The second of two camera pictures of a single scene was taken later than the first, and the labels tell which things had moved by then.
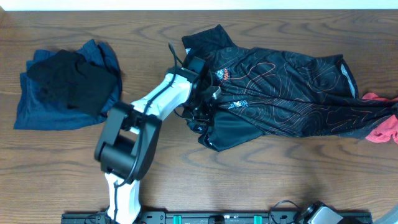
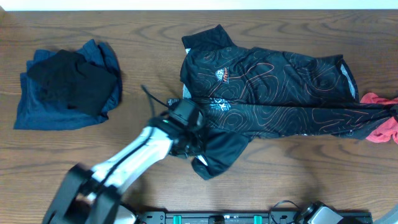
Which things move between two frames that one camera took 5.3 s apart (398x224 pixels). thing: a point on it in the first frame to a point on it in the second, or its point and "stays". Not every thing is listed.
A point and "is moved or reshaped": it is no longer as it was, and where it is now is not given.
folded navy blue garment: x=37 y=110 stays
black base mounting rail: x=347 y=217 stays
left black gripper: x=207 y=119 to x=203 y=137
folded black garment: x=76 y=83 stays
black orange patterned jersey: x=266 y=93 is moved or reshaped
